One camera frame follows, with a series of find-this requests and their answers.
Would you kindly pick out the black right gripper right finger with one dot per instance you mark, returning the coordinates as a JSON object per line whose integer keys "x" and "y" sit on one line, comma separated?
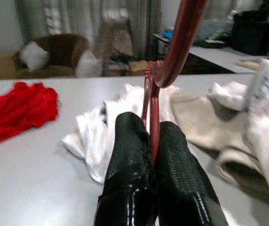
{"x": 181, "y": 183}

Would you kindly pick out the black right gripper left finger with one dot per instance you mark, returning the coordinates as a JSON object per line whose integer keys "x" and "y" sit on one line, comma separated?
{"x": 129, "y": 164}

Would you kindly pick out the white t-shirt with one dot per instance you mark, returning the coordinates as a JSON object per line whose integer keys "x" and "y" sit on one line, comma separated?
{"x": 89, "y": 141}

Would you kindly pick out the red plastic hanger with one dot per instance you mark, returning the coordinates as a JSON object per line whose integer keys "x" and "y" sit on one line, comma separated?
{"x": 179, "y": 47}

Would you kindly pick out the beige garment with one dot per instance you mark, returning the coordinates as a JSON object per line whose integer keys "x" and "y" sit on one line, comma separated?
{"x": 207, "y": 122}

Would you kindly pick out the white garment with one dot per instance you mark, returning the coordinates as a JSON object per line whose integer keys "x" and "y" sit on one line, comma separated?
{"x": 266, "y": 146}

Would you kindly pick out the grey table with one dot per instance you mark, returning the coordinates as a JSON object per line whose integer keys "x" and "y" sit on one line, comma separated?
{"x": 214, "y": 56}
{"x": 30, "y": 188}

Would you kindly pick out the red garment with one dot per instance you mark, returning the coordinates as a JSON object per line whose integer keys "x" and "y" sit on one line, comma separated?
{"x": 18, "y": 110}

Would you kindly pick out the dried plant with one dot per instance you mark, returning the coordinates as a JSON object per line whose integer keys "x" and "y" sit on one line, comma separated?
{"x": 115, "y": 40}

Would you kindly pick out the brown armchair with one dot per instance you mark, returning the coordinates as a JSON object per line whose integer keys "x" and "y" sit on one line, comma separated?
{"x": 66, "y": 51}

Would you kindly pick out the white printed bag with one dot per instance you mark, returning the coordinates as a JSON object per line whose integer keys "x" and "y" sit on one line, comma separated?
{"x": 263, "y": 80}

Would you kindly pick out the white pillow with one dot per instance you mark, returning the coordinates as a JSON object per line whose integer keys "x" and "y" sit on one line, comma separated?
{"x": 34, "y": 55}

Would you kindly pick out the grey sheer curtain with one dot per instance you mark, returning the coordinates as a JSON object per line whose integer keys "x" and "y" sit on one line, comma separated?
{"x": 77, "y": 18}

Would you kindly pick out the black bag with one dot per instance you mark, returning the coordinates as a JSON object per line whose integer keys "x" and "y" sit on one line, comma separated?
{"x": 254, "y": 33}

